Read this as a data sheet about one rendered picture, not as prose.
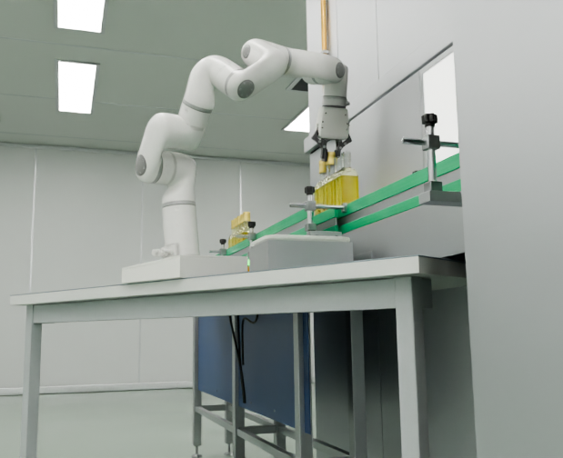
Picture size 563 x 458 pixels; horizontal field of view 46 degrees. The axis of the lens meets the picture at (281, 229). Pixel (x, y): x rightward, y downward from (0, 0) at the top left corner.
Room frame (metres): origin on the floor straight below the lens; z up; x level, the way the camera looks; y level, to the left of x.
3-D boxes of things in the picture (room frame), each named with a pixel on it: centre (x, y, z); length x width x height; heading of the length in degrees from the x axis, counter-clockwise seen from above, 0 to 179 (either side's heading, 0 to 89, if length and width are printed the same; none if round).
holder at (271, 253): (1.68, -0.07, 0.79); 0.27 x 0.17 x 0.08; 108
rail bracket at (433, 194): (1.20, -0.31, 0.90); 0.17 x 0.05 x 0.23; 108
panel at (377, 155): (1.76, -0.40, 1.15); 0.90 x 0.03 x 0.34; 18
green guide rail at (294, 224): (2.67, 0.19, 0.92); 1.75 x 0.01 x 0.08; 18
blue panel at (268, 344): (2.66, 0.10, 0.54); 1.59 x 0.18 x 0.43; 18
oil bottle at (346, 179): (1.93, -0.20, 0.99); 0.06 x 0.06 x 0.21; 17
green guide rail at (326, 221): (2.69, 0.11, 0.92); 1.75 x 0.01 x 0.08; 18
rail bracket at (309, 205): (1.81, -0.10, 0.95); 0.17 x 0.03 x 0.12; 108
